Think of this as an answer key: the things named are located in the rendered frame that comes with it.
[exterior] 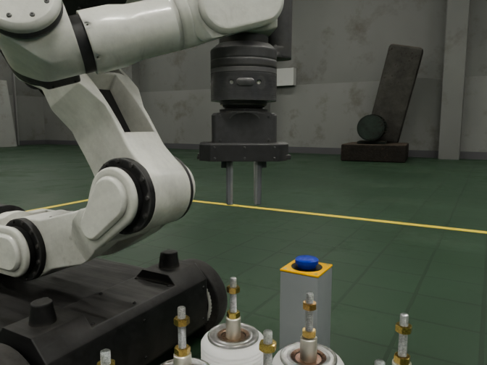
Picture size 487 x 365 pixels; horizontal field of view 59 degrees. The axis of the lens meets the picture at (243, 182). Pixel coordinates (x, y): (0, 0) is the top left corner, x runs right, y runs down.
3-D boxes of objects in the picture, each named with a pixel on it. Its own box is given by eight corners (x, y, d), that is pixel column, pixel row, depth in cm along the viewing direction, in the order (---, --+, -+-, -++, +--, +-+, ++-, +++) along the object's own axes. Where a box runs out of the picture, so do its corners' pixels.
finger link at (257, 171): (255, 206, 59) (255, 160, 58) (253, 201, 62) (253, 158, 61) (267, 206, 59) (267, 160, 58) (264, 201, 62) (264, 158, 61)
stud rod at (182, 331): (178, 368, 53) (177, 309, 52) (177, 363, 54) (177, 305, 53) (187, 366, 53) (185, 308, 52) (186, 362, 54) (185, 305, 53)
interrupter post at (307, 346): (319, 357, 58) (319, 334, 58) (315, 366, 56) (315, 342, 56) (301, 353, 59) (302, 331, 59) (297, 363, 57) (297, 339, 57)
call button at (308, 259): (291, 270, 75) (291, 258, 74) (300, 263, 78) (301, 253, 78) (313, 274, 73) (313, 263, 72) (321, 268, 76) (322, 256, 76)
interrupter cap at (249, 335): (255, 324, 68) (255, 321, 68) (262, 350, 60) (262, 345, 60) (206, 326, 67) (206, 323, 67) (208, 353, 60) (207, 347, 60)
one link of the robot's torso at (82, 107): (112, 253, 79) (-4, 71, 90) (173, 232, 94) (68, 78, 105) (158, 203, 72) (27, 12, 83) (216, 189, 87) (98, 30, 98)
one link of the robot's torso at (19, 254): (-31, 271, 102) (-36, 216, 101) (45, 250, 120) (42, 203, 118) (23, 287, 92) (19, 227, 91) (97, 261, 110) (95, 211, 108)
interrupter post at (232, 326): (240, 333, 65) (240, 313, 65) (242, 341, 63) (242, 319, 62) (225, 334, 65) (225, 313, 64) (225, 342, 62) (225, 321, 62)
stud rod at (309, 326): (309, 344, 58) (311, 290, 57) (314, 347, 57) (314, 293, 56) (303, 345, 58) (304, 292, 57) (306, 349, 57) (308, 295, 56)
